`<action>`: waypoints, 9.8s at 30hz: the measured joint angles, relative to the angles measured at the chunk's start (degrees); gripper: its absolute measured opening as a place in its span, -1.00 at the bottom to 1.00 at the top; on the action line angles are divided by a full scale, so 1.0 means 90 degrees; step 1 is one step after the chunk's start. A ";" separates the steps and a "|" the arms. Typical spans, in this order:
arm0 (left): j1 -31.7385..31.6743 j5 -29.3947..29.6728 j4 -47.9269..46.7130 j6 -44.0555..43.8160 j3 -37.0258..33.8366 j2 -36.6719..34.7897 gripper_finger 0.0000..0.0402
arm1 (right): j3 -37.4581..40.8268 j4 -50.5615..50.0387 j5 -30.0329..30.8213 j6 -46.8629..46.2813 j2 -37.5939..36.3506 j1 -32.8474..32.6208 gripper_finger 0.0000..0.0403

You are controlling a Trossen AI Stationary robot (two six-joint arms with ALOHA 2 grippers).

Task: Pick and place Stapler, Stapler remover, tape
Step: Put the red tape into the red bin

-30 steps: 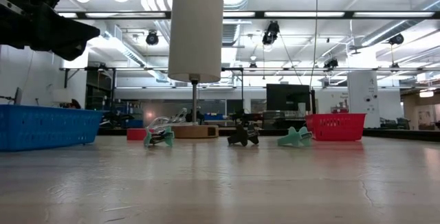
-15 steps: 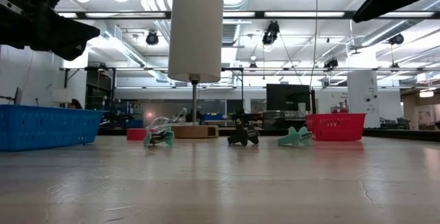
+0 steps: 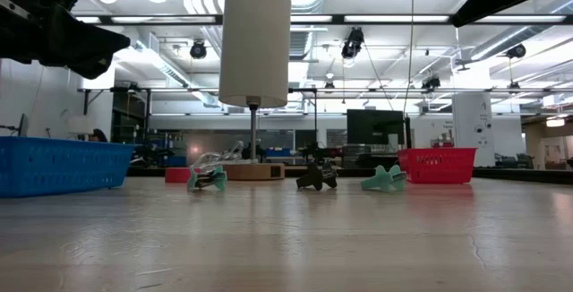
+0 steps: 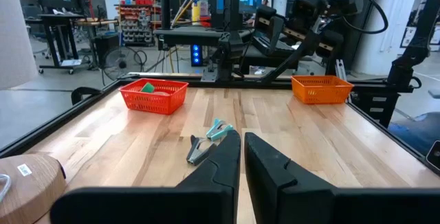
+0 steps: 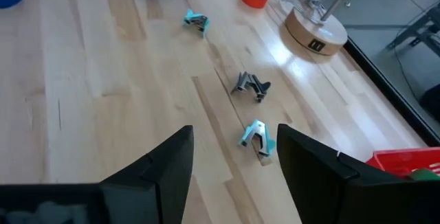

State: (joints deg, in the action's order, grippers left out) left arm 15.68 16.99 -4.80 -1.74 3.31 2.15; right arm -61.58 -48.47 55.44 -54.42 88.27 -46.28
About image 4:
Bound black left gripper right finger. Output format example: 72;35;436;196
243;131;440;224

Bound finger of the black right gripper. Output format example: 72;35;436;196
311;30;344;60
269;14;287;56

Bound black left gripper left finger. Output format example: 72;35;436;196
49;129;241;224

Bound red plastic basket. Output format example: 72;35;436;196
118;78;189;115

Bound teal staple remover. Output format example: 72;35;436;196
206;118;234;142

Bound silver aluminium extrusion piece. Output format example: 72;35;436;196
335;58;347;82

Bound orange plastic basket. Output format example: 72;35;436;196
291;75;354;105

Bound black drawer cabinet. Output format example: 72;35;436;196
350;91;402;128

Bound white plastic jug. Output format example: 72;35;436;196
190;0;210;18

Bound computer tower with blue lights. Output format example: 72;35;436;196
190;43;204;68

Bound grey computer cart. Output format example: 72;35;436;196
153;27;300;76

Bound yellow bottle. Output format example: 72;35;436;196
191;0;202;25

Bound black cart pole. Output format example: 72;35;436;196
159;0;172;31

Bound parts shelf with bins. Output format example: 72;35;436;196
115;0;162;46

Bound black floor fan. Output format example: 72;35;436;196
102;46;135;81

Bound black bin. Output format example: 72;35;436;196
93;33;120;69

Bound white lamp with wooden base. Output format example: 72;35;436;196
0;0;67;224

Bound white paper on desk foot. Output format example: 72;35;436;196
60;58;83;67

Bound black standing desk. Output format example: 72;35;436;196
25;12;120;76

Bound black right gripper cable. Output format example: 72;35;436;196
342;0;390;35

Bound white lamp cable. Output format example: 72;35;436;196
0;173;13;203

